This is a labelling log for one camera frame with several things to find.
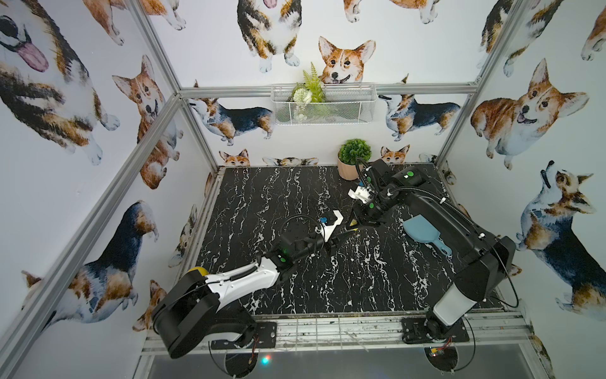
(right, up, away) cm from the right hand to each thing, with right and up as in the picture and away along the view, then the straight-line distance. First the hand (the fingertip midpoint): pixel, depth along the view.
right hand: (348, 227), depth 72 cm
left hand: (+1, 0, 0) cm, 2 cm away
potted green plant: (+5, +28, +35) cm, 45 cm away
